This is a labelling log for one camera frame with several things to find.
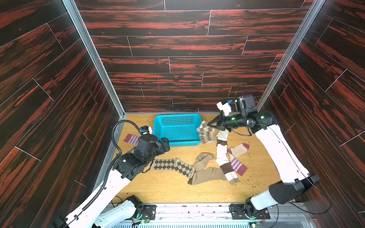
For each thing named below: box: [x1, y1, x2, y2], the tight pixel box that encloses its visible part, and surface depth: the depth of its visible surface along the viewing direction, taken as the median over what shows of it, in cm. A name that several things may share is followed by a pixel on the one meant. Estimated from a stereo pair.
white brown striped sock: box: [215, 128, 240, 185], surface depth 95 cm
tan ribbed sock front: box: [187, 166, 229, 185], surface depth 88 cm
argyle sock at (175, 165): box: [151, 157, 196, 179], surface depth 92 cm
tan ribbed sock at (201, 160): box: [192, 152, 215, 172], surface depth 93 cm
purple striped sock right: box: [227, 152, 249, 177], surface depth 92 cm
